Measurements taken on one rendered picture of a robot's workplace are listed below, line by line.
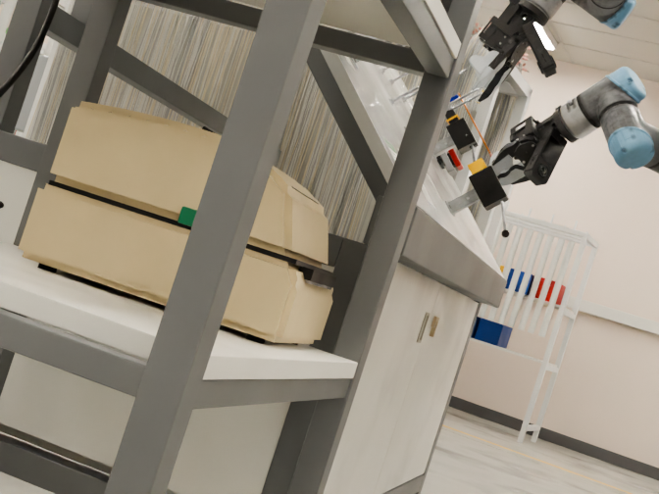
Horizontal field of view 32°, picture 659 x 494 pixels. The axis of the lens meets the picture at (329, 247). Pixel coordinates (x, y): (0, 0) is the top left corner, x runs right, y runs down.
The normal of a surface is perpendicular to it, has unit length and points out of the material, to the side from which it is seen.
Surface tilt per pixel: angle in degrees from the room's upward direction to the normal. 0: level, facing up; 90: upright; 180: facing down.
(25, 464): 90
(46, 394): 90
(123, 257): 90
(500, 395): 90
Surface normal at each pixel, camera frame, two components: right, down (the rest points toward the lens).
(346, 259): -0.24, -0.11
